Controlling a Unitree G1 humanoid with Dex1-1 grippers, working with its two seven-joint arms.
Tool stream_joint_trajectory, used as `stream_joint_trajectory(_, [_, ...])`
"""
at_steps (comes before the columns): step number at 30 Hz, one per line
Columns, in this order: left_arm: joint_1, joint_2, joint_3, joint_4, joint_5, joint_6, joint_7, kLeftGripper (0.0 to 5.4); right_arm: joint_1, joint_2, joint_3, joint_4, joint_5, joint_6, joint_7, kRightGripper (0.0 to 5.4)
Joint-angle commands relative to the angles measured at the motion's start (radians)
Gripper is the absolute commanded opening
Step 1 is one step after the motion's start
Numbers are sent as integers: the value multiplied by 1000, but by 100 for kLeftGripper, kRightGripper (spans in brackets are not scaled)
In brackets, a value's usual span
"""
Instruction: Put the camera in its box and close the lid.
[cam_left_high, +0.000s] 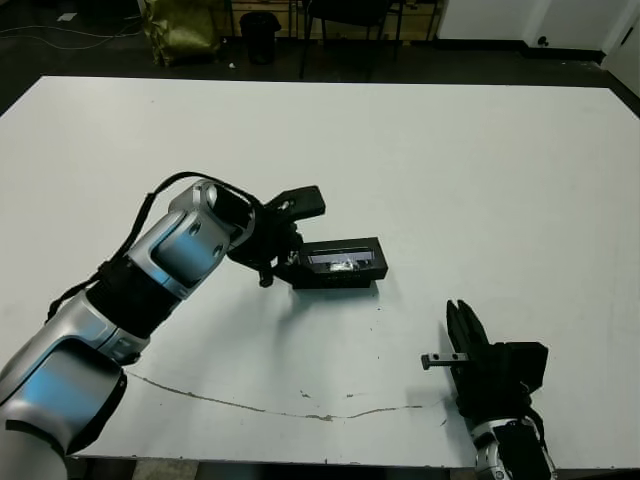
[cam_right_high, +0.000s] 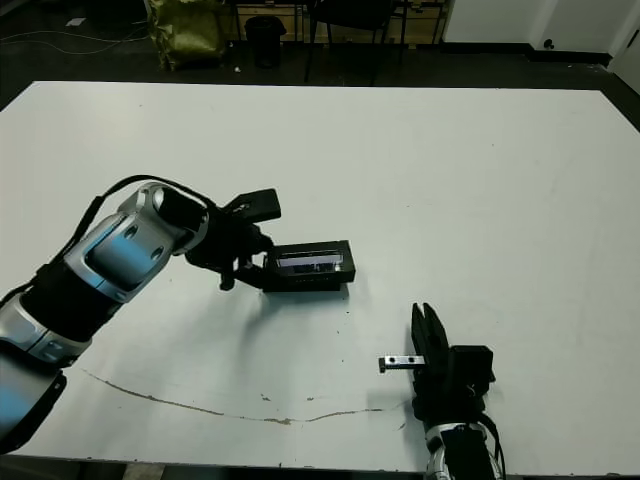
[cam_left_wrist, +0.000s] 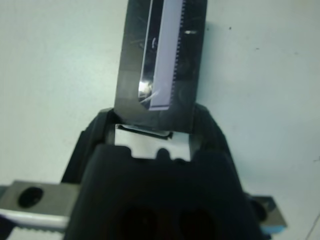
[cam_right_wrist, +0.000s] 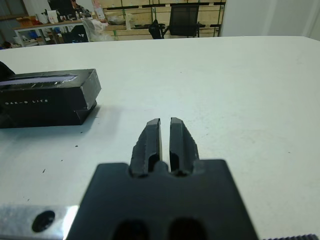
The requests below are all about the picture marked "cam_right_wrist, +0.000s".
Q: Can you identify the person in dark clothes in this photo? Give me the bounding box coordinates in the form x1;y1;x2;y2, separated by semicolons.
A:
68;0;92;43

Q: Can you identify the black computer tower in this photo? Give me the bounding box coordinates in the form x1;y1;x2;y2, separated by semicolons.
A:
61;31;80;44

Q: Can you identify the black printed box lid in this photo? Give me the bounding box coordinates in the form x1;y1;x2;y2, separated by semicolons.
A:
0;68;102;111

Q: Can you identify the black office chair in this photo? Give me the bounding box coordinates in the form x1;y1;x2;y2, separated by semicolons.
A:
147;4;207;40

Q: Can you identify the white cardboard box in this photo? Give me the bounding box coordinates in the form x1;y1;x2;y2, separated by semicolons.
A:
47;9;59;24

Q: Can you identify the desk with white legs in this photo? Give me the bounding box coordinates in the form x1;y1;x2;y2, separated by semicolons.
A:
13;19;89;46

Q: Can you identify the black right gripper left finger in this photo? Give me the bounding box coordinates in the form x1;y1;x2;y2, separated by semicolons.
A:
129;118;164;178

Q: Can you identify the stack of wooden crates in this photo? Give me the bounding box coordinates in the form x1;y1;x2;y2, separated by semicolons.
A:
94;0;227;41

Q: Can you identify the black computer monitor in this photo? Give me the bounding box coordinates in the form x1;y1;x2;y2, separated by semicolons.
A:
48;0;75;16

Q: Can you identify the white plastic bag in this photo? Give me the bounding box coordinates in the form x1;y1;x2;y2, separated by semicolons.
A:
81;17;114;43

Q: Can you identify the pink printed box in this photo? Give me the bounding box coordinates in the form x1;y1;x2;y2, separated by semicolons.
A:
92;0;106;21

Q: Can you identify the small brown open carton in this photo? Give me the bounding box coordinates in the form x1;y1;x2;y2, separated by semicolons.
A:
16;15;39;28

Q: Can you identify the black box with white insert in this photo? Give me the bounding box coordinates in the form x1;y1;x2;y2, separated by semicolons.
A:
0;99;98;130

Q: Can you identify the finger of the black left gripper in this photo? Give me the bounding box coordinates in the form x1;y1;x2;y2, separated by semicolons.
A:
0;60;16;82

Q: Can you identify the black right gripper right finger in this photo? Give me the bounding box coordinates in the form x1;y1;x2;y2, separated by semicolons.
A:
169;116;201;177

